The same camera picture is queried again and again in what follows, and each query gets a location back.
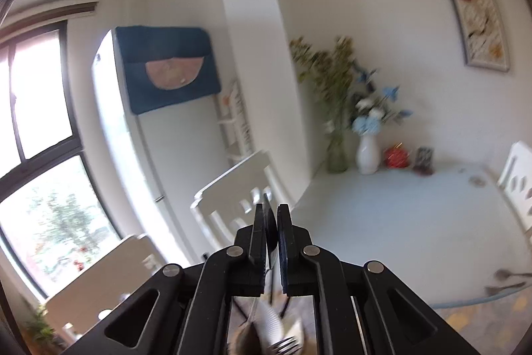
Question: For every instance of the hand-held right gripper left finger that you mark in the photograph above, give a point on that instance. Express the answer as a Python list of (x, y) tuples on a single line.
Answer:
[(257, 247)]

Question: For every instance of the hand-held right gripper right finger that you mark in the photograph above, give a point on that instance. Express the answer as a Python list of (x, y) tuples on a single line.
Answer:
[(286, 247)]

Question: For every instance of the white rice spoon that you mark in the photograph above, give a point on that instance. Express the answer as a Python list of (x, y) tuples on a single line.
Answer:
[(270, 321)]

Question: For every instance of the white dining chair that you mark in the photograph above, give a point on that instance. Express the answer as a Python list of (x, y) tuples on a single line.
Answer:
[(519, 180), (232, 197), (104, 284)]

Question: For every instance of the glass vase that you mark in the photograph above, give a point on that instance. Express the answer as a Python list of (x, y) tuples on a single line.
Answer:
[(337, 155)]

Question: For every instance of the white ribbed vase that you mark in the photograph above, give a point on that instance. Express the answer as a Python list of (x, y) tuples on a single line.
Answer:
[(367, 155)]

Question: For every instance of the white refrigerator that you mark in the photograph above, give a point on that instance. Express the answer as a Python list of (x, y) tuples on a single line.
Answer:
[(174, 155)]

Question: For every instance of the white carved shelf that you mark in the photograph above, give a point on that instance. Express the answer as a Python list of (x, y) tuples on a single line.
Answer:
[(237, 122)]

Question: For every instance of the red lidded tea cup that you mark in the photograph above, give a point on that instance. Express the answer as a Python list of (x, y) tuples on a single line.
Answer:
[(395, 157)]

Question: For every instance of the phone stand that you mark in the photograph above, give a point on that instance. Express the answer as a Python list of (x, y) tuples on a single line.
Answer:
[(424, 161)]

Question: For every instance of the blue and white flowers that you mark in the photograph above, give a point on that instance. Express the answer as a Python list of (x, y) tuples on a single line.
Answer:
[(374, 109)]

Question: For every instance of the dried flower bouquet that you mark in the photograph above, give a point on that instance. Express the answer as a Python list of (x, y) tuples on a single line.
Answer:
[(328, 76)]

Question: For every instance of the blue refrigerator cover cloth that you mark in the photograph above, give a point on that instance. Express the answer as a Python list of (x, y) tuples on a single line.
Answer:
[(166, 59)]

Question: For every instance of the green potted plant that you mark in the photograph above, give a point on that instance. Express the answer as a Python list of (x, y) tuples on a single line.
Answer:
[(39, 328)]

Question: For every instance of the black framed window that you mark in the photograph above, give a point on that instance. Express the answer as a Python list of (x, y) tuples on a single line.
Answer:
[(41, 130)]

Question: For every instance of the wooden curtain box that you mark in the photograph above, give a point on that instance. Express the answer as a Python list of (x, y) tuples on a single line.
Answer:
[(54, 10)]

